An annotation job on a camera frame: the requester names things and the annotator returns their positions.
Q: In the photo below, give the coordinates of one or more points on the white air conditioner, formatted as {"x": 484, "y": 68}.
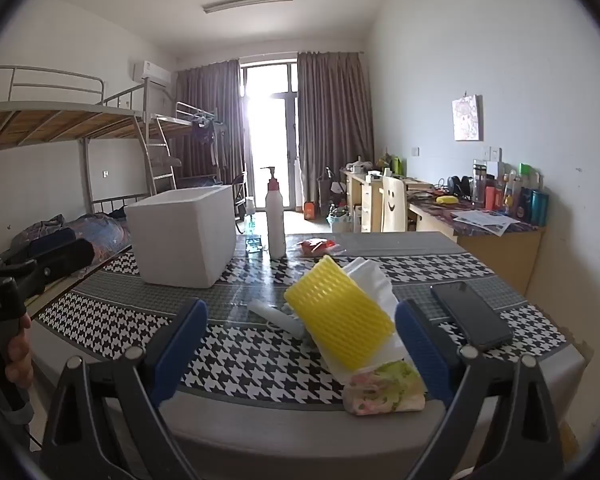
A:
{"x": 151, "y": 72}

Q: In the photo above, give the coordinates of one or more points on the red snack packet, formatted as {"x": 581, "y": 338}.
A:
{"x": 317, "y": 246}

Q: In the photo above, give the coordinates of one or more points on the brown curtain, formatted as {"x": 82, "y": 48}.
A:
{"x": 210, "y": 120}
{"x": 335, "y": 125}

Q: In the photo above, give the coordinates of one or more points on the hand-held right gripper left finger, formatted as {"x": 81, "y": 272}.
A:
{"x": 180, "y": 352}

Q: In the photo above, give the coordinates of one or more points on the orange bag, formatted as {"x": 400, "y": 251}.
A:
{"x": 309, "y": 211}

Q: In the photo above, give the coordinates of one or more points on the white foam box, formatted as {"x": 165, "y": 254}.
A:
{"x": 185, "y": 235}

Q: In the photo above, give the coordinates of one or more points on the grey metal bunk bed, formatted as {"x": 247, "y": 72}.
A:
{"x": 190, "y": 115}
{"x": 55, "y": 120}

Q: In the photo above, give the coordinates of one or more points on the wall socket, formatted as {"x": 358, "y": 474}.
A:
{"x": 492, "y": 153}

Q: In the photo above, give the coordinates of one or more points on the wooden desk with patterned cover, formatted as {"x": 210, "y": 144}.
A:
{"x": 505, "y": 255}

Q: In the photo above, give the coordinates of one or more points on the black smartphone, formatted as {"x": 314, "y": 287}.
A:
{"x": 472, "y": 315}

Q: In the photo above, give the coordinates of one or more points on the yellow foam net sleeve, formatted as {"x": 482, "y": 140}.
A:
{"x": 340, "y": 310}

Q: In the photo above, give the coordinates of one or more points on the white pump lotion bottle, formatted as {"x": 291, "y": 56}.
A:
{"x": 275, "y": 220}

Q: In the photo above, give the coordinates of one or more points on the white bucket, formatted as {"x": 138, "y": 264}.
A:
{"x": 340, "y": 222}

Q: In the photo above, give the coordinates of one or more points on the blue quilt with orange stripes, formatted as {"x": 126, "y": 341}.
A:
{"x": 100, "y": 232}

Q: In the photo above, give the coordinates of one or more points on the person's left hand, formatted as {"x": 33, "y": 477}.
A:
{"x": 20, "y": 355}

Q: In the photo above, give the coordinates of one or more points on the green packet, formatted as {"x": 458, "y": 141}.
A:
{"x": 396, "y": 166}

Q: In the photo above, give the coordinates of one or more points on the yellow item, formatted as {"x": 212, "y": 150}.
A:
{"x": 447, "y": 200}

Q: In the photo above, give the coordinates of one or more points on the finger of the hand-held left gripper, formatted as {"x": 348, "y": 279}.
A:
{"x": 45, "y": 240}
{"x": 60, "y": 257}

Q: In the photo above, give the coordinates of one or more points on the wooden chair with smiley face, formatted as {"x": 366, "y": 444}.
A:
{"x": 394, "y": 205}

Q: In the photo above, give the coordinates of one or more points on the light wooden desk with drawers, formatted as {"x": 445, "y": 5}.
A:
{"x": 365, "y": 205}

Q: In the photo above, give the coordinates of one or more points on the glass balcony door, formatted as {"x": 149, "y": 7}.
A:
{"x": 270, "y": 130}

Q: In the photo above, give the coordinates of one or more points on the row of toiletry bottles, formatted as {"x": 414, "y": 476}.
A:
{"x": 520, "y": 195}

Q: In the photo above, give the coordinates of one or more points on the patterned cloth bundle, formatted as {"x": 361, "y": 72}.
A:
{"x": 37, "y": 225}

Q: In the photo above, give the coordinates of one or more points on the cartoon wall picture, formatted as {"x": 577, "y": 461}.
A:
{"x": 467, "y": 118}

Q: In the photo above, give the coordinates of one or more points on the dark blue checked quilt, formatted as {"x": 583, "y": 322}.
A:
{"x": 195, "y": 180}

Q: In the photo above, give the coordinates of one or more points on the black bag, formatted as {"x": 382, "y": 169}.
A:
{"x": 327, "y": 187}

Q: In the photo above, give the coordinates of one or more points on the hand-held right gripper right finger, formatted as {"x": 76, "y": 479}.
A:
{"x": 425, "y": 355}

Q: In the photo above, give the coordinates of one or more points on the black folding chair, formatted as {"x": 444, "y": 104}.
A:
{"x": 240, "y": 200}

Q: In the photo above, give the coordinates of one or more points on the dark hanging clothes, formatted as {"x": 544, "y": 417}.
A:
{"x": 204, "y": 132}

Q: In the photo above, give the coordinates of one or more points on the floral cloth pouch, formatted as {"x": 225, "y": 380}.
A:
{"x": 385, "y": 387}

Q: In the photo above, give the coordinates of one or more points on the ceiling light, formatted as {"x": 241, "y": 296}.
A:
{"x": 248, "y": 2}

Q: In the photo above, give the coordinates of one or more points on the houndstooth tablecloth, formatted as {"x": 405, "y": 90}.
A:
{"x": 250, "y": 355}

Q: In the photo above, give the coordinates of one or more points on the printed papers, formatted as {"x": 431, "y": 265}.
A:
{"x": 485, "y": 221}

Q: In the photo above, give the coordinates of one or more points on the clear bottle with blue liquid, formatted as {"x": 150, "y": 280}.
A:
{"x": 253, "y": 237}

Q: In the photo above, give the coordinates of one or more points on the white rolled sheet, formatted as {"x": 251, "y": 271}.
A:
{"x": 272, "y": 314}

